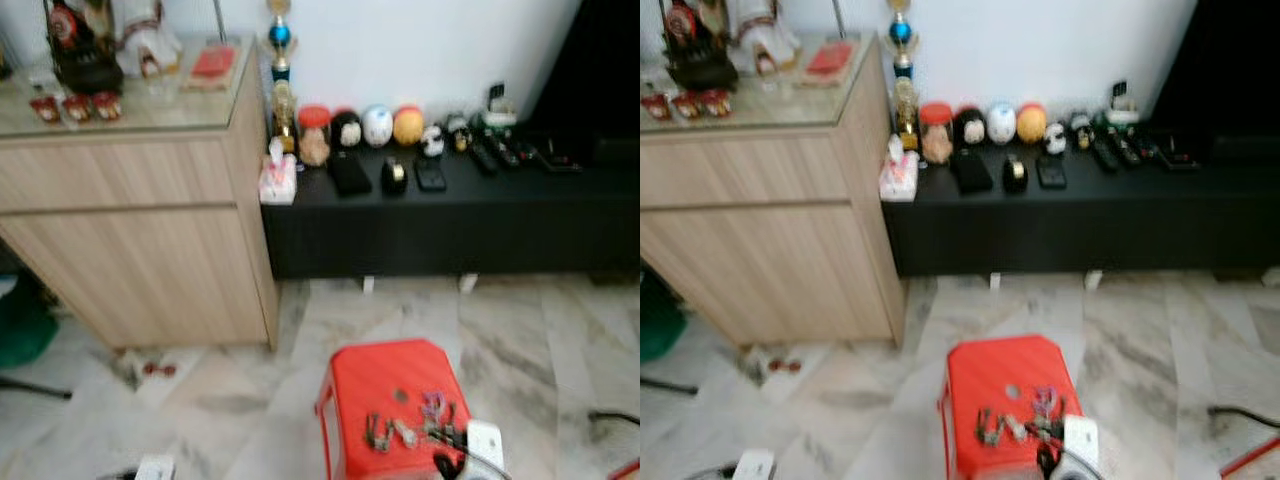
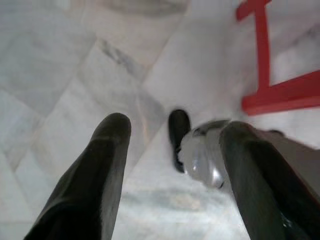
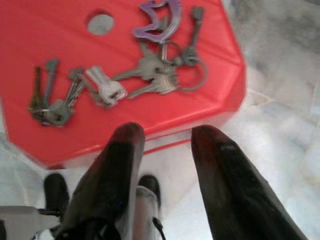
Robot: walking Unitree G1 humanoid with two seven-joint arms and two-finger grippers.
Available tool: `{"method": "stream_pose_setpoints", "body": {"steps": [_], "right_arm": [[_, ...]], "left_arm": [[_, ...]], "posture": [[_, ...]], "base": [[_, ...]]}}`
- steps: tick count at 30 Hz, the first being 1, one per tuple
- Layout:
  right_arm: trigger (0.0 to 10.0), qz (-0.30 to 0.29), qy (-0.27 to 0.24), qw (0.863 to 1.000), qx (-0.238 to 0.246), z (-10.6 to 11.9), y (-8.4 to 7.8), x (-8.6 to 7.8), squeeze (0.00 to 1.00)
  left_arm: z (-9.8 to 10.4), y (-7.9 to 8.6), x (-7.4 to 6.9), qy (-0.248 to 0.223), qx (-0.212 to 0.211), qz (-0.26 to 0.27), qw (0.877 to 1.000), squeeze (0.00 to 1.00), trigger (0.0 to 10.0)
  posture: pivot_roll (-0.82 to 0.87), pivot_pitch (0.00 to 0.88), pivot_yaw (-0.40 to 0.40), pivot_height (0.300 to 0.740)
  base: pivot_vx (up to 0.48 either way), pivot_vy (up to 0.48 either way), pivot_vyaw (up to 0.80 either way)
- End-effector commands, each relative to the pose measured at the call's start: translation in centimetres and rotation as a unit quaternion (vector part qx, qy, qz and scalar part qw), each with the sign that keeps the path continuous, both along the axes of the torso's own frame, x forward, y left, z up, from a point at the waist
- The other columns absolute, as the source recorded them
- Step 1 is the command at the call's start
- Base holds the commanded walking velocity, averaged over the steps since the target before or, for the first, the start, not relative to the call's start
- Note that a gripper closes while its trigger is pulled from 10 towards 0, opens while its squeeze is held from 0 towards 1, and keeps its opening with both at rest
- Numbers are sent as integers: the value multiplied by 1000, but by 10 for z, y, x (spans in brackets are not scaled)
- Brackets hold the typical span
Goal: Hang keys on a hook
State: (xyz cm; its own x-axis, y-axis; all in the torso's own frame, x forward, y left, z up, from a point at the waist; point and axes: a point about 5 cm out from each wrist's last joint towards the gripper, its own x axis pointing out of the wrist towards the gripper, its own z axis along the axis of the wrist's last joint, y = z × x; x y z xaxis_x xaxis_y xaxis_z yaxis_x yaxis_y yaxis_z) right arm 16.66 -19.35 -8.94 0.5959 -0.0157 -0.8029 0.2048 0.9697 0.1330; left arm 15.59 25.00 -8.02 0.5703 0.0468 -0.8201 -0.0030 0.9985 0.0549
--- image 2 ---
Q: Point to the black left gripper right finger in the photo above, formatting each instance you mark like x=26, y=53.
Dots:
x=262, y=187

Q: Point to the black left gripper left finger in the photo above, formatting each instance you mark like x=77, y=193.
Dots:
x=87, y=195

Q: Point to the black robot left foot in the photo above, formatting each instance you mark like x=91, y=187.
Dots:
x=177, y=130

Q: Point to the red plastic stool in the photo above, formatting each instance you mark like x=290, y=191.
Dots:
x=263, y=50

